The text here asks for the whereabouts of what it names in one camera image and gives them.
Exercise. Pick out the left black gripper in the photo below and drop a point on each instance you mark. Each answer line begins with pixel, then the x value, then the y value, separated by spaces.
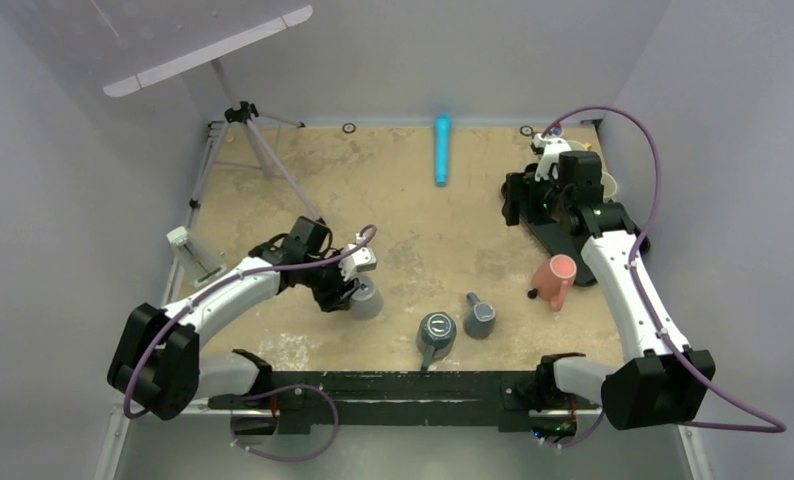
pixel 337 296

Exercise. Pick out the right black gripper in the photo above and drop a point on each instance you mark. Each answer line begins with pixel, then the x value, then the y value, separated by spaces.
pixel 520 187

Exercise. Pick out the light grey mug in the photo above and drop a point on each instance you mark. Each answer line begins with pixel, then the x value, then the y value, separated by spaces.
pixel 367 301

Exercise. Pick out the dark blue-grey mug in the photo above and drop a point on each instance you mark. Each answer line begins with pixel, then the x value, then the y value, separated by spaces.
pixel 435 338

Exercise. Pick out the green mug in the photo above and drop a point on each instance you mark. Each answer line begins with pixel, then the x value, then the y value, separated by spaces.
pixel 610 187

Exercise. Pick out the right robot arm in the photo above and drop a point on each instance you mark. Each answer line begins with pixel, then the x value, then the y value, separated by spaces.
pixel 662 378

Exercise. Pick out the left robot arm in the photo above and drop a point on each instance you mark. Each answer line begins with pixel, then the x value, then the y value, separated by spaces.
pixel 157 364

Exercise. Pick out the pink mug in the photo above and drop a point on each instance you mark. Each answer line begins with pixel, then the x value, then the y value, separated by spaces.
pixel 552 281

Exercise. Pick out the slate blue mug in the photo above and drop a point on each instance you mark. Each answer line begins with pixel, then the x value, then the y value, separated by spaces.
pixel 480 320

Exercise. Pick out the black tray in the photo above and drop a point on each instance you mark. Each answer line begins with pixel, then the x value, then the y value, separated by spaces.
pixel 576 223

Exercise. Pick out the blue cylinder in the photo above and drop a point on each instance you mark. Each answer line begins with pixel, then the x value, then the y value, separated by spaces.
pixel 442 131

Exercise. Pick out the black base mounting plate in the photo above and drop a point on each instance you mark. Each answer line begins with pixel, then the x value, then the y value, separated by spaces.
pixel 509 401

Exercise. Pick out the tripod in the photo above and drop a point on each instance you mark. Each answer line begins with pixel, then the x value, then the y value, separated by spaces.
pixel 268 162

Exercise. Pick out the overhead light panel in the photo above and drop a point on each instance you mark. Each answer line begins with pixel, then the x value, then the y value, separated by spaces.
pixel 206 54

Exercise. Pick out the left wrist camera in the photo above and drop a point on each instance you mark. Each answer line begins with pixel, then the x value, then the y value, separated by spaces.
pixel 357 259

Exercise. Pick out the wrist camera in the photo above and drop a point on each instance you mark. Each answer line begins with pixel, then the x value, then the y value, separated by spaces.
pixel 357 259
pixel 548 149

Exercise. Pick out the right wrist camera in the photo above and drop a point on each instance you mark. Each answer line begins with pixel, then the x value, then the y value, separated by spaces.
pixel 548 149

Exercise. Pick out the aluminium frame rail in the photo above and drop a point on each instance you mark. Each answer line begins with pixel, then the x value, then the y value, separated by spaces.
pixel 198 445

